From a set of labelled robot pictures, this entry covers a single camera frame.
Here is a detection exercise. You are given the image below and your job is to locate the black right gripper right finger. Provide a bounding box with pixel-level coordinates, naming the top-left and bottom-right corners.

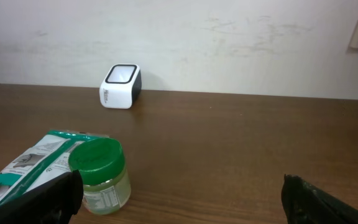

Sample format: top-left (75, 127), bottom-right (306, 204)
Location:
top-left (281, 174), bottom-right (358, 224)

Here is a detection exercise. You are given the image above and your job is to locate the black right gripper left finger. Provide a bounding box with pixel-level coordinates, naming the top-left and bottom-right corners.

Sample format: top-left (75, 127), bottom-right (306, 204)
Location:
top-left (0, 170), bottom-right (83, 224)

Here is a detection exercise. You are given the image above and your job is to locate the green 3M sponge package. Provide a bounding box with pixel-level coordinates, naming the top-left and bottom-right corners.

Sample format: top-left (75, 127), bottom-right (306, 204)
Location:
top-left (0, 130), bottom-right (101, 205)

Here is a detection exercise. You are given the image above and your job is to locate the green lid glass jar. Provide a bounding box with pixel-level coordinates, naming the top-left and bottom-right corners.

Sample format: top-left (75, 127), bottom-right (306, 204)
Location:
top-left (68, 138), bottom-right (132, 215)

